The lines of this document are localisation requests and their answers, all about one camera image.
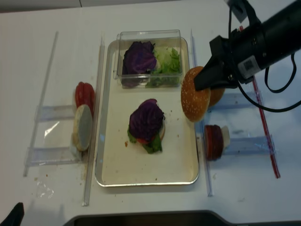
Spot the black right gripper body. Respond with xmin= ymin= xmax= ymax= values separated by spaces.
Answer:
xmin=210 ymin=22 xmax=270 ymax=89

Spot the clear track left lower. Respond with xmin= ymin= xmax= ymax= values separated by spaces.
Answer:
xmin=24 ymin=147 xmax=83 ymax=167

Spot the clear rail left of tray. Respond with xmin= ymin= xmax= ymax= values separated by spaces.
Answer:
xmin=82 ymin=33 xmax=105 ymax=207

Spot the black cable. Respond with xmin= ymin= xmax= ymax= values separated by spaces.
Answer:
xmin=227 ymin=4 xmax=301 ymax=112

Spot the purple cabbage in container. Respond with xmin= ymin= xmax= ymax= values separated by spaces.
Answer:
xmin=121 ymin=41 xmax=157 ymax=88

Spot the white pusher block left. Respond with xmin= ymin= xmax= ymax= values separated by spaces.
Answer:
xmin=69 ymin=144 xmax=82 ymax=159

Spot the green lettuce in container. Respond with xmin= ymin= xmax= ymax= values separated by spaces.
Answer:
xmin=145 ymin=47 xmax=181 ymax=88

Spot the bottom bun on tray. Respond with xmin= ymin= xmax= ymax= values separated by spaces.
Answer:
xmin=159 ymin=122 xmax=166 ymax=140

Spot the green lettuce leaf on burger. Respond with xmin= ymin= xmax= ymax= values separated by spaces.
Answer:
xmin=127 ymin=128 xmax=163 ymax=154

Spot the clear rail right of tray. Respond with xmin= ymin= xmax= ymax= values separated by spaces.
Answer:
xmin=190 ymin=29 xmax=214 ymax=197

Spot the clear plastic container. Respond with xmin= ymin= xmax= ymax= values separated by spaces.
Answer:
xmin=113 ymin=30 xmax=183 ymax=89

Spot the red plastic rail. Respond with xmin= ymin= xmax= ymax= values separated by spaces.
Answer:
xmin=238 ymin=25 xmax=281 ymax=179

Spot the clear track left upper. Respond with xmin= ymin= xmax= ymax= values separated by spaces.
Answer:
xmin=35 ymin=105 xmax=76 ymax=122

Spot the tomato slice on burger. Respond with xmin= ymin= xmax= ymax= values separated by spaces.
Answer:
xmin=136 ymin=138 xmax=150 ymax=145

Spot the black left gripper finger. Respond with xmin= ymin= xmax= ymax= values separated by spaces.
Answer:
xmin=0 ymin=202 xmax=24 ymax=226

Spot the pale bun halves left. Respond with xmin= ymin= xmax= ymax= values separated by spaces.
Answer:
xmin=72 ymin=105 xmax=93 ymax=151

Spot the clear track right lower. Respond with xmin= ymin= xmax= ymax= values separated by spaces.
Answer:
xmin=222 ymin=136 xmax=275 ymax=155

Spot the sesame top bun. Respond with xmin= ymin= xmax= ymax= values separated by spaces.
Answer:
xmin=181 ymin=66 xmax=211 ymax=122

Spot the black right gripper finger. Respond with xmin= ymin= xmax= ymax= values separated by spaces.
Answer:
xmin=210 ymin=84 xmax=226 ymax=89
xmin=194 ymin=56 xmax=232 ymax=91

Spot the clear rail of tray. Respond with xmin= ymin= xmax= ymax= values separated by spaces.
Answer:
xmin=190 ymin=29 xmax=214 ymax=197
xmin=82 ymin=33 xmax=105 ymax=207

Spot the stack of meat patties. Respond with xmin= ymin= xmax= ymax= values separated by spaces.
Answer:
xmin=204 ymin=125 xmax=223 ymax=161

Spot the sesame bun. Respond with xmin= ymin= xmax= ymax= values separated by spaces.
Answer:
xmin=181 ymin=66 xmax=211 ymax=122
xmin=208 ymin=88 xmax=225 ymax=107

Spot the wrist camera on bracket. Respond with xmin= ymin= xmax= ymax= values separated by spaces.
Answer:
xmin=224 ymin=0 xmax=257 ymax=23

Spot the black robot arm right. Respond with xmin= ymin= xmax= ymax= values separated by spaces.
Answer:
xmin=194 ymin=0 xmax=301 ymax=90

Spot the stack of tomato slices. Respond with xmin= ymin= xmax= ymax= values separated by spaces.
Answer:
xmin=75 ymin=82 xmax=95 ymax=116

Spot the clear far left rail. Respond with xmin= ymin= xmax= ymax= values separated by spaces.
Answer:
xmin=23 ymin=31 xmax=59 ymax=177

